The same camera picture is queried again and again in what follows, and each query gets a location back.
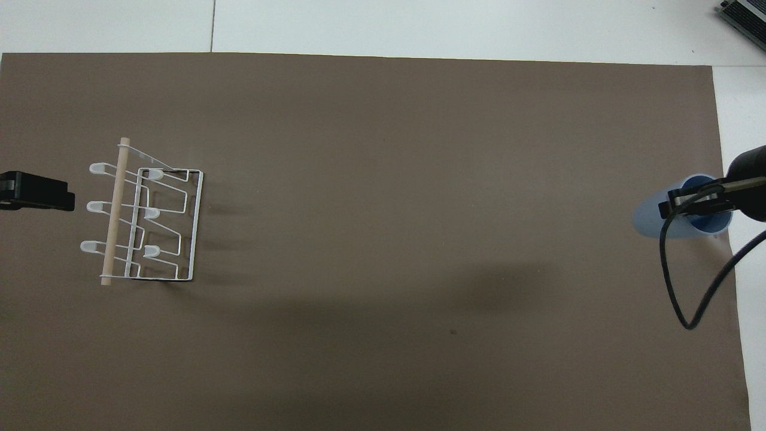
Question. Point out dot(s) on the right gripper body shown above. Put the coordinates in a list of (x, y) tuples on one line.
[(749, 164)]

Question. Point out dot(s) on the blue plastic cup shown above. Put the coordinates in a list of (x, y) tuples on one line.
[(649, 218)]

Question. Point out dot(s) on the grey ribbed device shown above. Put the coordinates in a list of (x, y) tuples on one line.
[(748, 15)]

